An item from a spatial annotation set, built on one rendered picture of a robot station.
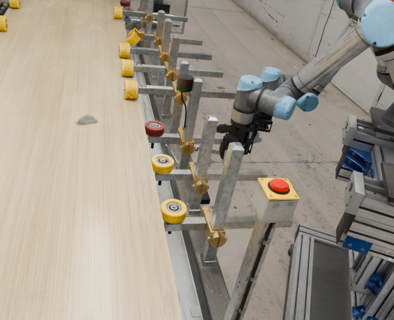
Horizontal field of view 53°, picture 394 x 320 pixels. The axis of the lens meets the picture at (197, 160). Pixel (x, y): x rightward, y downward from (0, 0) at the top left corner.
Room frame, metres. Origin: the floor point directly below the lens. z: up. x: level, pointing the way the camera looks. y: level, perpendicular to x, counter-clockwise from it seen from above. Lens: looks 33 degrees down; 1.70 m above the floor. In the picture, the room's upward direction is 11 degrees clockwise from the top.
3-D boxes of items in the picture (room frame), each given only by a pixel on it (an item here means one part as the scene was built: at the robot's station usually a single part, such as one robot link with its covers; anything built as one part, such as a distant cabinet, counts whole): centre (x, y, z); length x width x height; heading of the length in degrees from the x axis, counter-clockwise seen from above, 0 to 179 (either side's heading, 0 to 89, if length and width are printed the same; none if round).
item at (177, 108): (1.65, 0.13, 0.87); 0.03 x 0.03 x 0.48; 18
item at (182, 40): (2.43, 0.28, 0.95); 0.36 x 0.03 x 0.03; 108
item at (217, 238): (0.95, -0.09, 0.84); 0.13 x 0.06 x 0.05; 18
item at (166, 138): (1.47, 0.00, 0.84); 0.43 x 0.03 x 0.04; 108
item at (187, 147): (1.43, 0.06, 0.85); 0.13 x 0.06 x 0.05; 18
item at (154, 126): (1.40, 0.19, 0.85); 0.08 x 0.08 x 0.11
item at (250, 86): (1.22, -0.12, 1.19); 0.09 x 0.08 x 0.11; 66
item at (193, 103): (1.41, 0.06, 0.90); 0.03 x 0.03 x 0.48; 18
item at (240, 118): (1.22, -0.12, 1.11); 0.08 x 0.08 x 0.05
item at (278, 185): (0.69, -0.18, 1.22); 0.04 x 0.04 x 0.02
